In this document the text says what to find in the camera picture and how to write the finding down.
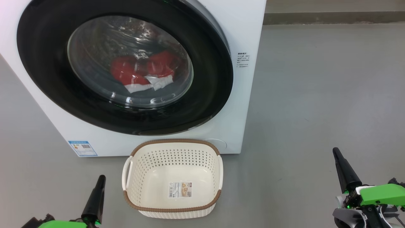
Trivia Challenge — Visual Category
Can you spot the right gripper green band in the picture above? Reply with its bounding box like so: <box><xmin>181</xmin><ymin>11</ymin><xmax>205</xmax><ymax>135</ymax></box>
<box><xmin>332</xmin><ymin>147</ymin><xmax>405</xmax><ymax>228</ymax></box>

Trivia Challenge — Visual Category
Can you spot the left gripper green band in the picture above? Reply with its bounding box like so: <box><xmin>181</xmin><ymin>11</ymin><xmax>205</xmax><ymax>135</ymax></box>
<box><xmin>21</xmin><ymin>175</ymin><xmax>106</xmax><ymax>228</ymax></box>

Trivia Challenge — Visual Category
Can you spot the red and white garment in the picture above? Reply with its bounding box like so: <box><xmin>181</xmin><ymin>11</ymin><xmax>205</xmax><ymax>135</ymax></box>
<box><xmin>110</xmin><ymin>51</ymin><xmax>181</xmax><ymax>93</ymax></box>

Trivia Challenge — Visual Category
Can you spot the black round glass washer door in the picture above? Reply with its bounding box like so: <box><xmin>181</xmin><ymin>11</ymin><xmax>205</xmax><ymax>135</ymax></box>
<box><xmin>16</xmin><ymin>0</ymin><xmax>234</xmax><ymax>136</ymax></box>

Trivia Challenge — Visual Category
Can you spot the printed product label sticker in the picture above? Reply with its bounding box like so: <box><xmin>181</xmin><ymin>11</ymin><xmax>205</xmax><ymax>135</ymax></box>
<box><xmin>168</xmin><ymin>181</ymin><xmax>193</xmax><ymax>198</ymax></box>

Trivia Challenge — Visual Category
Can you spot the cream basket with brown rim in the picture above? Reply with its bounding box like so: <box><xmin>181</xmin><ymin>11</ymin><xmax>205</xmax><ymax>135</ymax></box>
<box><xmin>122</xmin><ymin>139</ymin><xmax>224</xmax><ymax>219</ymax></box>

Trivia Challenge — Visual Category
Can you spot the white front-load washing machine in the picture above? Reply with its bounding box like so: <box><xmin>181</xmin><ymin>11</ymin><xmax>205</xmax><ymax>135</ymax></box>
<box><xmin>0</xmin><ymin>0</ymin><xmax>267</xmax><ymax>158</ymax></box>

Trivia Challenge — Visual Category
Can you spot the blue energy label sticker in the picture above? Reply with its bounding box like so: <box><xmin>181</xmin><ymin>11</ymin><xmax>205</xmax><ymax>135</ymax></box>
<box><xmin>68</xmin><ymin>141</ymin><xmax>98</xmax><ymax>157</ymax></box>

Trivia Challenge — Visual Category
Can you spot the round white drain cover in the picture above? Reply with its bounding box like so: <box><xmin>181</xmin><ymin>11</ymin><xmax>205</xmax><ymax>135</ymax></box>
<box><xmin>202</xmin><ymin>138</ymin><xmax>227</xmax><ymax>151</ymax></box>

